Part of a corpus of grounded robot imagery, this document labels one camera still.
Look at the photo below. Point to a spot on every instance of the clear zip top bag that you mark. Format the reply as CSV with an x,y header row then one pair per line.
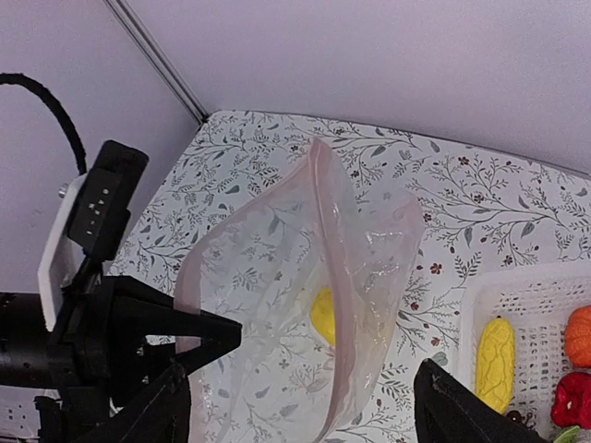
x,y
263,267

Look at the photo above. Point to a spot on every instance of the dark red toy grapes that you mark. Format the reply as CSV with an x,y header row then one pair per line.
x,y
526,419

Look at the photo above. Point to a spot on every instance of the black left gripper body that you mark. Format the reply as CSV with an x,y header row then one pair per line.
x,y
77,382

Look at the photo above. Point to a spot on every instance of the floral patterned tablecloth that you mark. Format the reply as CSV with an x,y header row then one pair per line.
x,y
481,213

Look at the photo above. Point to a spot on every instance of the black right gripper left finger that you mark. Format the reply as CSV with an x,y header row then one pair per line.
x,y
160,413

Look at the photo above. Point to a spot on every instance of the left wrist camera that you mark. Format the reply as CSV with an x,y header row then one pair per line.
x,y
94,215

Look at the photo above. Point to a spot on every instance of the red toy bell pepper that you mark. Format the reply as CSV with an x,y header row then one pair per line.
x,y
572,401

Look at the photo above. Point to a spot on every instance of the orange toy pumpkin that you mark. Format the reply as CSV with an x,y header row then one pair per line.
x,y
577,337

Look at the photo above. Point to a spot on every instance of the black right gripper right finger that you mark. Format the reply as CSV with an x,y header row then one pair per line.
x,y
446,411

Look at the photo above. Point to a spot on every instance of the white perforated plastic basket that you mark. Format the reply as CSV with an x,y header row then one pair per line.
x,y
537,301

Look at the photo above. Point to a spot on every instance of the aluminium corner post left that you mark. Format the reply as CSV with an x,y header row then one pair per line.
x,y
140,35

